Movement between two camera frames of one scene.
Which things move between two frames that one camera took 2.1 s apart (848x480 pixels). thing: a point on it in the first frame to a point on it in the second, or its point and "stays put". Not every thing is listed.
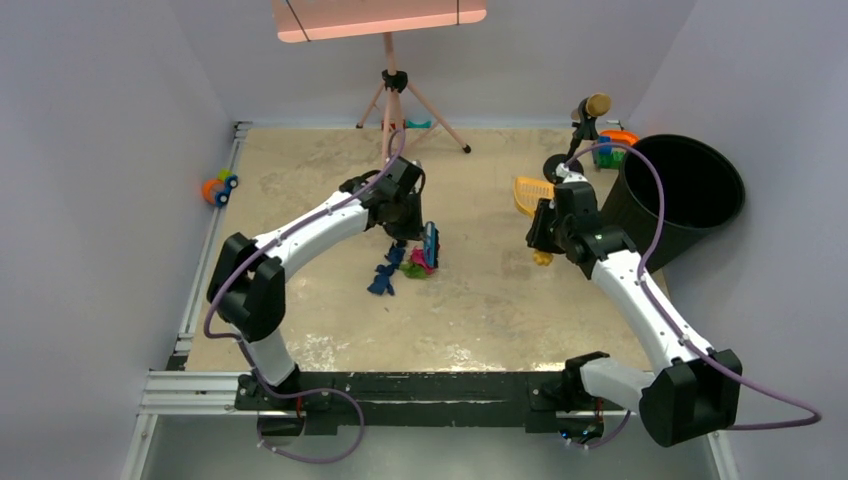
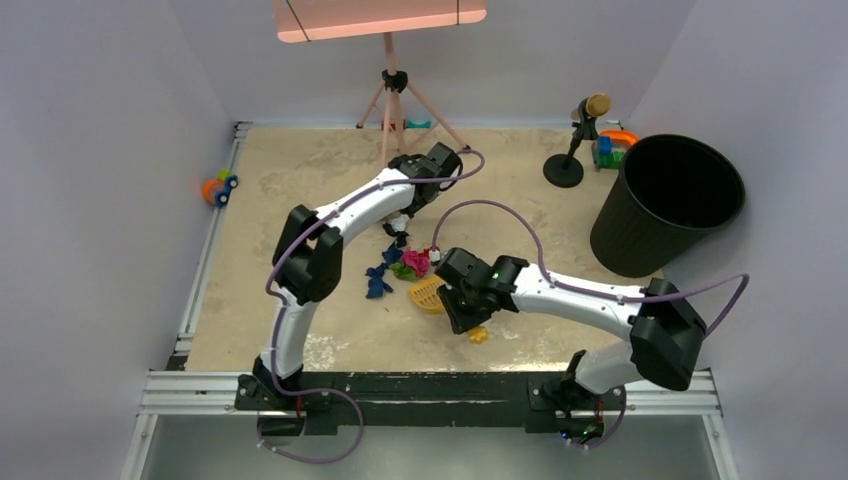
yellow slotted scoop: (528, 193) to (426, 296)
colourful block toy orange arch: (613, 157) stays put
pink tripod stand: (396, 84) stays put
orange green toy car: (217, 190) stays put
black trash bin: (703, 192) stays put
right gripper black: (536, 236) to (461, 321)
